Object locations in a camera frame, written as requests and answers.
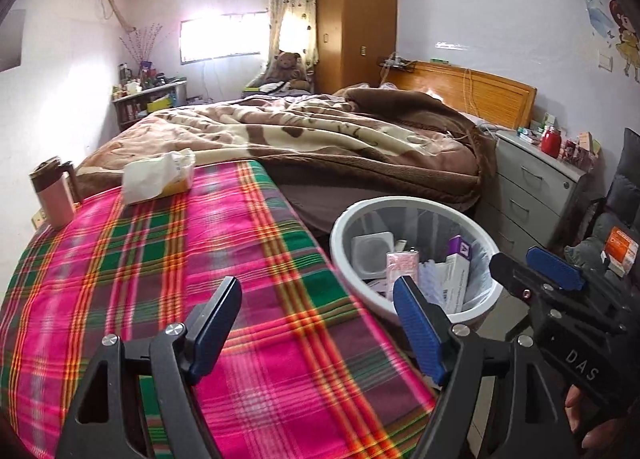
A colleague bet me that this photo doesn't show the wooden headboard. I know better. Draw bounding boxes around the wooden headboard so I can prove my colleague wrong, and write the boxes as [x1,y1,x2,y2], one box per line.
[387,60,537,130]

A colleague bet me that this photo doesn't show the power strip with chargers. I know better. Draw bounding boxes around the power strip with chargers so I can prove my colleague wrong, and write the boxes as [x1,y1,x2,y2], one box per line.
[377,55,416,74]

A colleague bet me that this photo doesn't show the wrapped air conditioner pipe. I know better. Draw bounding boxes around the wrapped air conditioner pipe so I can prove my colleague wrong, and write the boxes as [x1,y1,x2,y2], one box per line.
[97,0,138,32]

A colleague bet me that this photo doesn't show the white square plastic container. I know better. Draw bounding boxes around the white square plastic container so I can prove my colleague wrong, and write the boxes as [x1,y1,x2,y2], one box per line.
[351,234,396,280]

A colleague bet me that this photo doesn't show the dried branches in vase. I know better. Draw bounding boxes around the dried branches in vase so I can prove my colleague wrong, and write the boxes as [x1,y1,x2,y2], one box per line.
[119,24,173,64]

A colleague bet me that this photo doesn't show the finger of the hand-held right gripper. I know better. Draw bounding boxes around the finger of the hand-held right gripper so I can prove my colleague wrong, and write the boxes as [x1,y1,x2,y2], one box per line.
[489,252,551,310]
[526,246,586,292]

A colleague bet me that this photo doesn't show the red jar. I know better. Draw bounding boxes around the red jar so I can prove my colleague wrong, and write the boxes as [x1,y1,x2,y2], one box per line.
[541,126,561,158]

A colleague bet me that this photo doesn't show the grey drawer nightstand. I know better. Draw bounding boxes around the grey drawer nightstand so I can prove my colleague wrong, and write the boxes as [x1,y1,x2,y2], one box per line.
[475,130,596,260]

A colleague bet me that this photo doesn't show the pink green plaid blanket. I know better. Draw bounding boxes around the pink green plaid blanket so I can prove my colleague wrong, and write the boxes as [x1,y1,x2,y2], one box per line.
[0,159,438,459]

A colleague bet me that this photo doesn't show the person's right hand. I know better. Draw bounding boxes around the person's right hand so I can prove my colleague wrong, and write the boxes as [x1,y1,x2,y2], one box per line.
[564,383,633,450]

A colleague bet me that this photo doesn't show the wooden wardrobe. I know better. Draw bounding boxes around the wooden wardrobe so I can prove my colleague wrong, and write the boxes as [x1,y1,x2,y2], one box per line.
[316,0,399,94]

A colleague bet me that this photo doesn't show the bed mattress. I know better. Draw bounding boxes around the bed mattress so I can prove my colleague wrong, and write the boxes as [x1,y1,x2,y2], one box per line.
[272,174,483,240]

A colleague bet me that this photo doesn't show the cartoon girl wall sticker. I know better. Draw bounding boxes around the cartoon girl wall sticker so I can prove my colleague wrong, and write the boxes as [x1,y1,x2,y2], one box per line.
[582,0,640,82]

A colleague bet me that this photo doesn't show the brown teddy bear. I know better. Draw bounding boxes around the brown teddy bear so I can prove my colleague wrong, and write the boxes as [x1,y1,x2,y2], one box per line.
[267,51,312,92]

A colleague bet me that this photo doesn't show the brown patterned fleece blanket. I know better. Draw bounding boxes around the brown patterned fleece blanket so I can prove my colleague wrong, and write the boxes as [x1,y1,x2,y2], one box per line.
[75,85,498,200]

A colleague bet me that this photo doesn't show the translucent bin liner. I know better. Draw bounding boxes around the translucent bin liner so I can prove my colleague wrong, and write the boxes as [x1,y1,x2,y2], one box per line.
[345,206,493,315]

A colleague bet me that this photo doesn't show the window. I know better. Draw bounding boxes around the window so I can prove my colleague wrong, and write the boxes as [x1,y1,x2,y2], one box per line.
[179,13,273,64]

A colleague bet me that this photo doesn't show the white tissue pack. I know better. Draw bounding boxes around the white tissue pack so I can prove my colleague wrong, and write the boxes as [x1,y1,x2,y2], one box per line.
[121,149,197,204]

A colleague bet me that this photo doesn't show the pink mug with black handle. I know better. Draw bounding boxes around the pink mug with black handle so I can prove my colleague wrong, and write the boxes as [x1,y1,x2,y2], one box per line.
[28,156,83,230]

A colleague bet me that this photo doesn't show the grey wall panel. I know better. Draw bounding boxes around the grey wall panel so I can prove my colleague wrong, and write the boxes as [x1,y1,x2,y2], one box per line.
[0,9,27,72]

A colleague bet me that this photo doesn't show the white charging cable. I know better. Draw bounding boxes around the white charging cable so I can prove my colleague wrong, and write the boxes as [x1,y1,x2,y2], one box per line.
[465,68,481,110]

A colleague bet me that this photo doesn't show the cluttered shelf unit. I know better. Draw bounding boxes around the cluttered shelf unit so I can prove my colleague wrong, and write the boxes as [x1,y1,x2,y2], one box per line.
[112,80,190,132]

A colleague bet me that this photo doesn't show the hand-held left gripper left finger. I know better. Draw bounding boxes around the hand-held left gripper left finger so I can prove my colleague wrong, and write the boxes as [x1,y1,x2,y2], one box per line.
[55,276,243,459]

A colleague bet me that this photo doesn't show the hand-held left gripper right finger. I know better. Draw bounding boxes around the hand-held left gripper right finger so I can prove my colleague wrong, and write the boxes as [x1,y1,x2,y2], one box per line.
[392,275,576,459]

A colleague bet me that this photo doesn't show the orange white packet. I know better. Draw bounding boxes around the orange white packet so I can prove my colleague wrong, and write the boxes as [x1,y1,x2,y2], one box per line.
[602,228,640,277]

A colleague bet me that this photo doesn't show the black chair grey cushion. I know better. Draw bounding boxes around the black chair grey cushion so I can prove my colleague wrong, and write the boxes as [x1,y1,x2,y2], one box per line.
[565,126,640,280]

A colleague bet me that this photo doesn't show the white plastic trash bin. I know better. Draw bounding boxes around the white plastic trash bin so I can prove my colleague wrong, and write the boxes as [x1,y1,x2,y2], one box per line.
[330,196,503,325]

